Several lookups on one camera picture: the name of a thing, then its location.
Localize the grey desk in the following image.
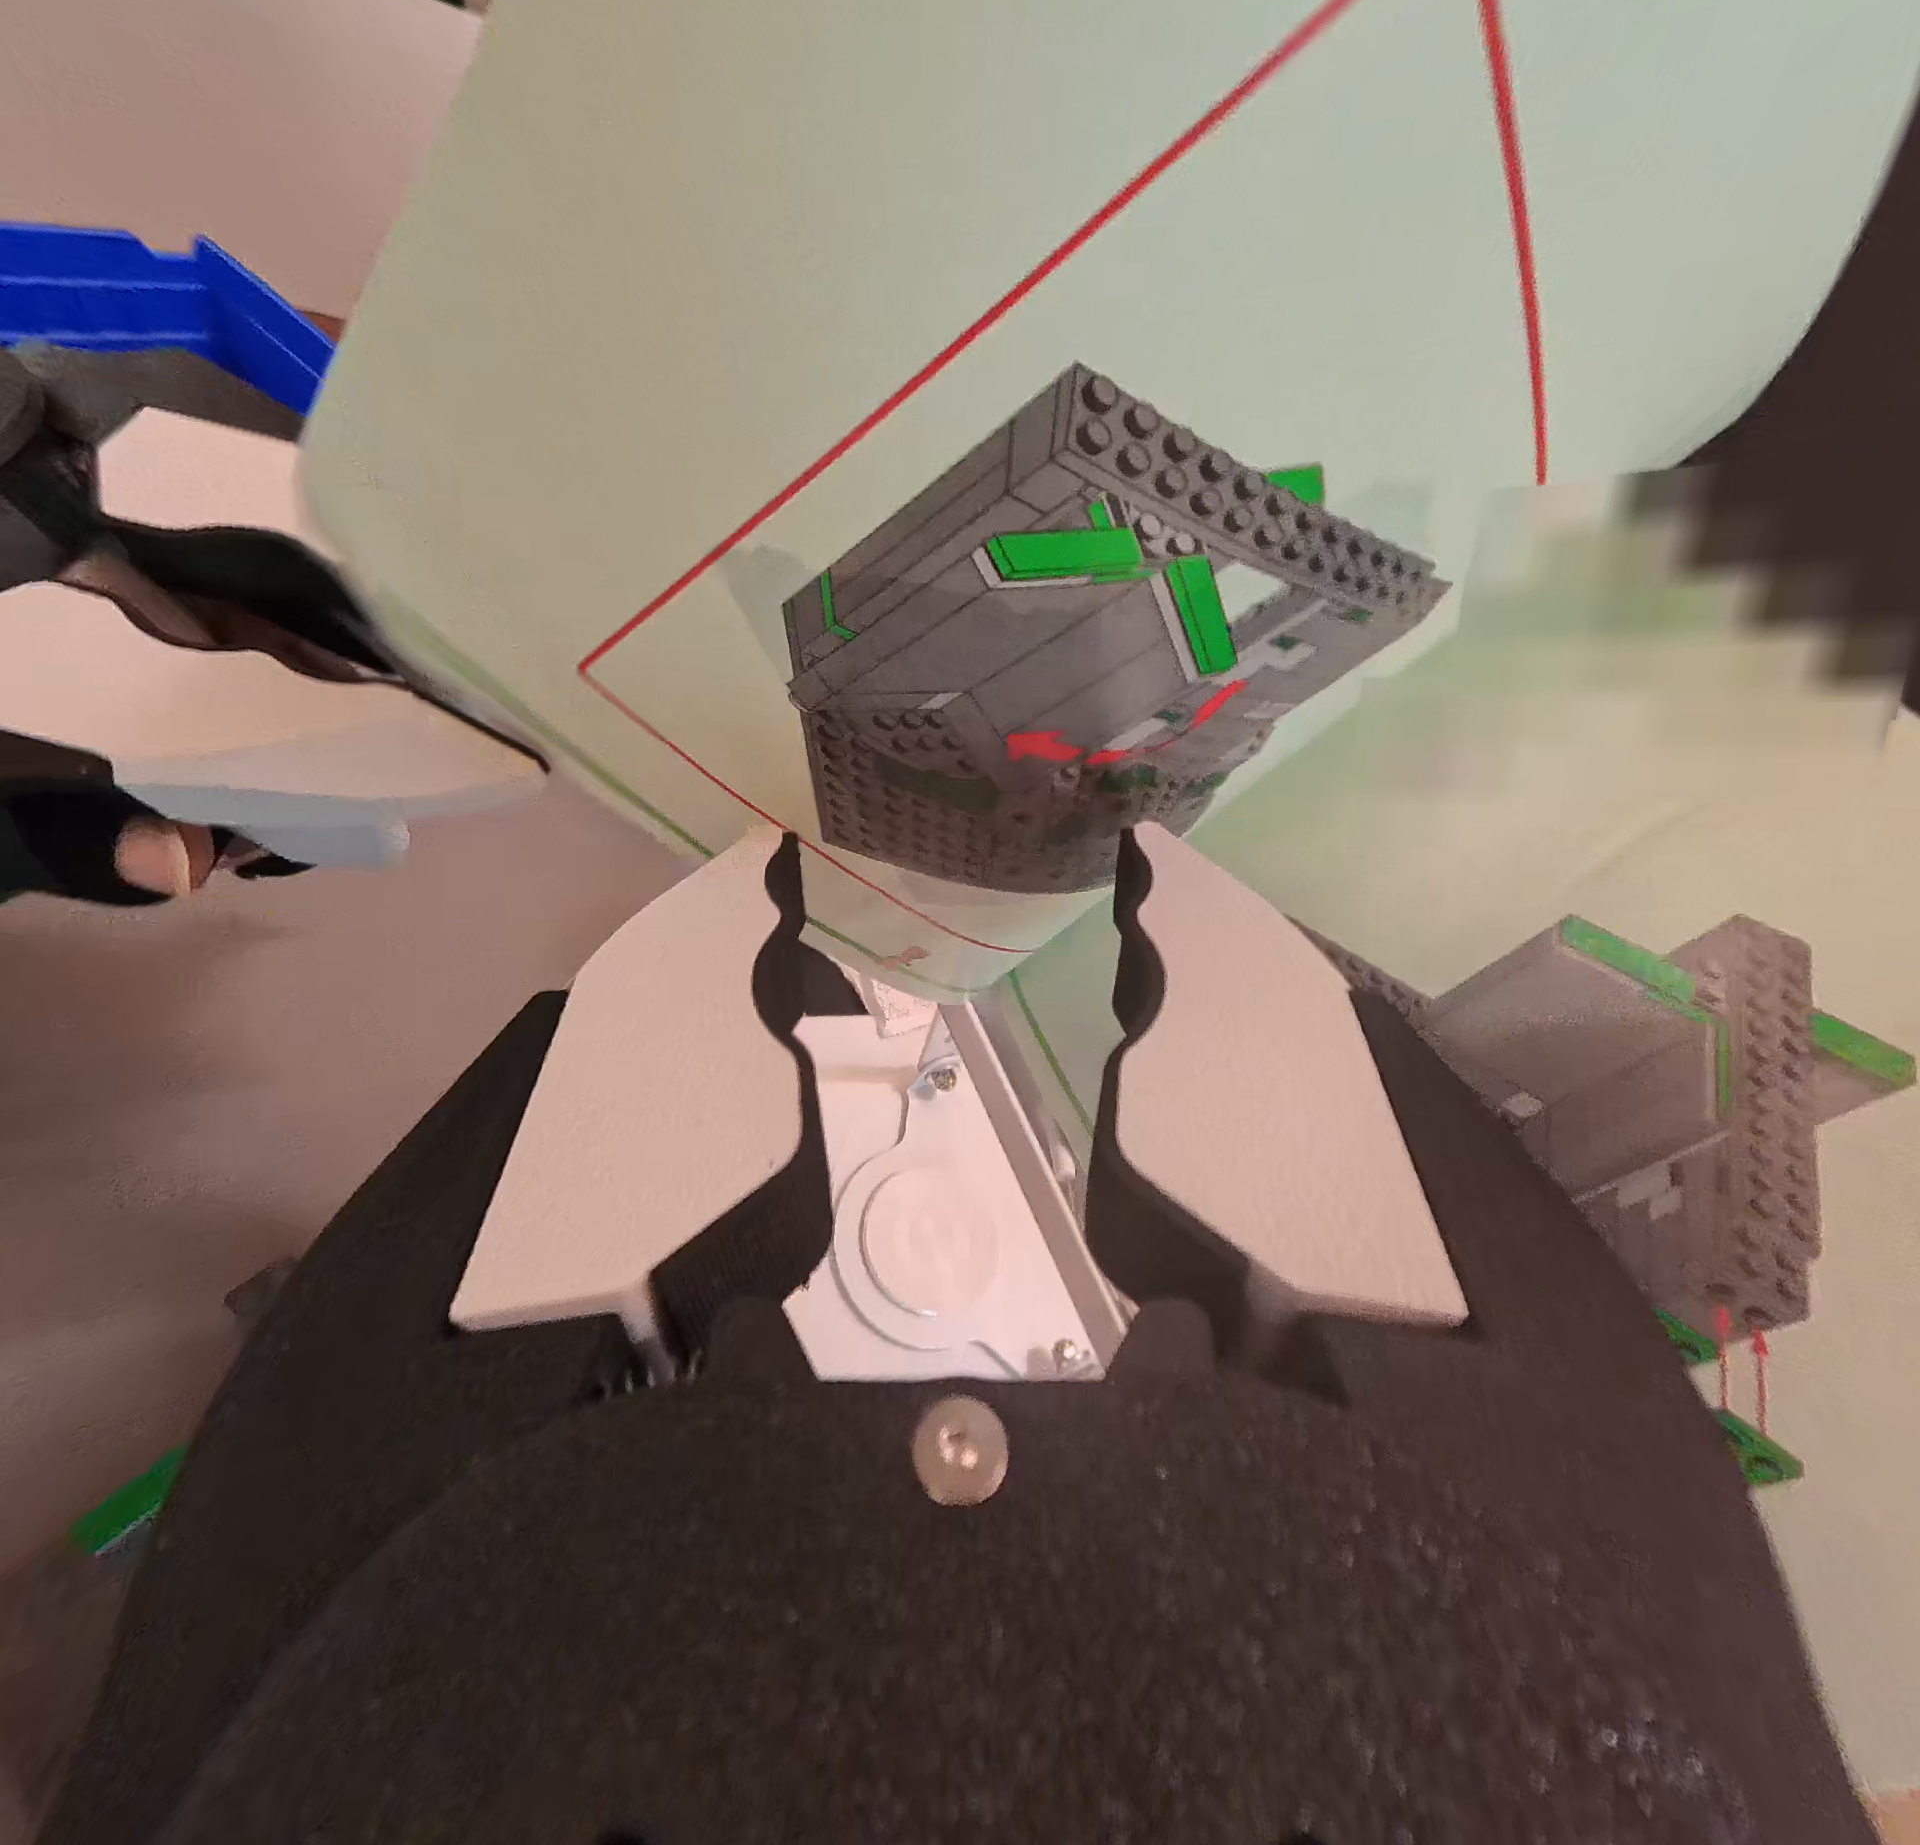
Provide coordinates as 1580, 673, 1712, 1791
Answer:
0, 0, 783, 1803

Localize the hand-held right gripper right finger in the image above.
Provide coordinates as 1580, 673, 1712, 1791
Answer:
1090, 827, 1471, 1330

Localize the building instruction booklet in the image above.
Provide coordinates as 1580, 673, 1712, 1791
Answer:
295, 0, 1920, 1817

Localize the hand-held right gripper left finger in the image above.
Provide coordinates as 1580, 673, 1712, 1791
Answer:
450, 830, 832, 1339

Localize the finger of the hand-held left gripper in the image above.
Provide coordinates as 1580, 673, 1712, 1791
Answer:
92, 409, 413, 683
0, 585, 552, 871

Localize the person's left hand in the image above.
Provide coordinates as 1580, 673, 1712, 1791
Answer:
0, 736, 320, 909

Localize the blue plastic bin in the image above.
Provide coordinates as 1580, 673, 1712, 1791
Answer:
0, 221, 341, 417

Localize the white adjustable book stand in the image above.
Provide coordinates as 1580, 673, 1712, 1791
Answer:
783, 974, 1139, 1382

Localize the green tile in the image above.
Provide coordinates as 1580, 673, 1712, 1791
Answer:
66, 1442, 190, 1566

